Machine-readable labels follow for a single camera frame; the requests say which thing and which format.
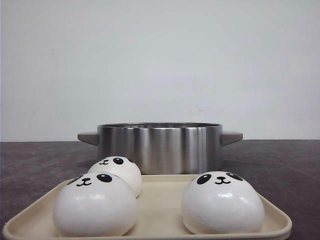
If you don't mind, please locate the panda bun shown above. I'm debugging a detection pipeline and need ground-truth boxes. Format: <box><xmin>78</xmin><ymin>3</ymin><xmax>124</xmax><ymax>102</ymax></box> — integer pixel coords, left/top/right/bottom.
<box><xmin>87</xmin><ymin>155</ymin><xmax>142</xmax><ymax>197</ymax></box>
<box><xmin>52</xmin><ymin>172</ymin><xmax>138</xmax><ymax>237</ymax></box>
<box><xmin>181</xmin><ymin>171</ymin><xmax>265</xmax><ymax>234</ymax></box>

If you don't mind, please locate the stainless steel steamer pot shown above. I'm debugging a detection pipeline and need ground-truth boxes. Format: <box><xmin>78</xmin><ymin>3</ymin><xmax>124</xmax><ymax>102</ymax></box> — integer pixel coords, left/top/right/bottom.
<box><xmin>77</xmin><ymin>122</ymin><xmax>243</xmax><ymax>175</ymax></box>

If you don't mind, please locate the cream rectangular tray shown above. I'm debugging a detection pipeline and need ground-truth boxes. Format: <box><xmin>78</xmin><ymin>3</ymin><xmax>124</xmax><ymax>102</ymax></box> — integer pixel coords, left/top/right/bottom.
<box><xmin>2</xmin><ymin>174</ymin><xmax>292</xmax><ymax>240</ymax></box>

